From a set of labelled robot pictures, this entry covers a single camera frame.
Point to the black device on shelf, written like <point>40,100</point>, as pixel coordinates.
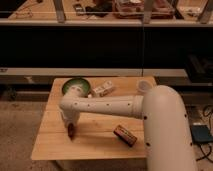
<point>79,9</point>

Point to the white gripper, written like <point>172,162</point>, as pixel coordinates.
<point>70,118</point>

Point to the tray of items on shelf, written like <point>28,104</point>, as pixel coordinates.
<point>135,9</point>

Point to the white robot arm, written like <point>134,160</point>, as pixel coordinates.
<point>167,134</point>

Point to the brown chocolate bar box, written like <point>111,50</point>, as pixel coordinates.
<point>125,135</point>

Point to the green bowl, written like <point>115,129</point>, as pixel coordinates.
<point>80,83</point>

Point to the blue foot pedal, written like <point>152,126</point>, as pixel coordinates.
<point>201,134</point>

